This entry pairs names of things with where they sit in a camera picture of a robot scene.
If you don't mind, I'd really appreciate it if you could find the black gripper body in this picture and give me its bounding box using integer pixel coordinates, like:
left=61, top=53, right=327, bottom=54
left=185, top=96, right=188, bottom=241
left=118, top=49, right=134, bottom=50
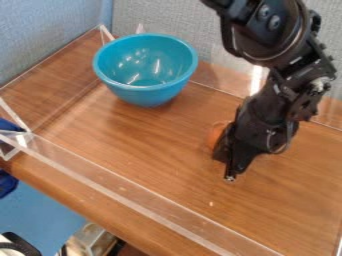
left=225, top=104, right=302, bottom=156

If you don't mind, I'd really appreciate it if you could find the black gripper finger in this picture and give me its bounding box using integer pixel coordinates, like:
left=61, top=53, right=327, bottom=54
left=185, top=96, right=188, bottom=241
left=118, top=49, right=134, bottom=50
left=225, top=144, right=265, bottom=181
left=213, top=124, right=234, bottom=165

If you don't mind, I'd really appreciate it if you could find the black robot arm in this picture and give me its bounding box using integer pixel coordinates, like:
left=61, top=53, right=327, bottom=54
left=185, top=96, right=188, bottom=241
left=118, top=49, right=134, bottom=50
left=201, top=0, right=337, bottom=181

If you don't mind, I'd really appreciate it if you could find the blue bowl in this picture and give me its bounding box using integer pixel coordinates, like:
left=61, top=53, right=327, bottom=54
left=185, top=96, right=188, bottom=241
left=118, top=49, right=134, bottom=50
left=93, top=33, right=200, bottom=107

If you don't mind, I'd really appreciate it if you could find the clear plastic container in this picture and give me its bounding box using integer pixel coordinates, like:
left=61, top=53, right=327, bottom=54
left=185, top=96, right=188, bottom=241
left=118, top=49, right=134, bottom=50
left=66, top=222, right=118, bottom=256

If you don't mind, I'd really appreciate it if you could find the clear acrylic barrier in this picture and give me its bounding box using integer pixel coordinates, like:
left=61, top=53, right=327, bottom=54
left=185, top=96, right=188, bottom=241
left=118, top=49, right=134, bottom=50
left=0, top=27, right=342, bottom=256

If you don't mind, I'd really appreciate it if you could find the blue clamp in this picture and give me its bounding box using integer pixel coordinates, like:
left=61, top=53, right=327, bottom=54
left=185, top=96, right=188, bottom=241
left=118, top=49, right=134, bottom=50
left=0, top=118, right=25, bottom=200

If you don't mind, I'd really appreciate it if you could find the black and white object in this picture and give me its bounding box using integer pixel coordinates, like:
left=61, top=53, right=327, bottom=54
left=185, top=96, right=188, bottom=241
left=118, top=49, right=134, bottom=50
left=0, top=232, right=42, bottom=256

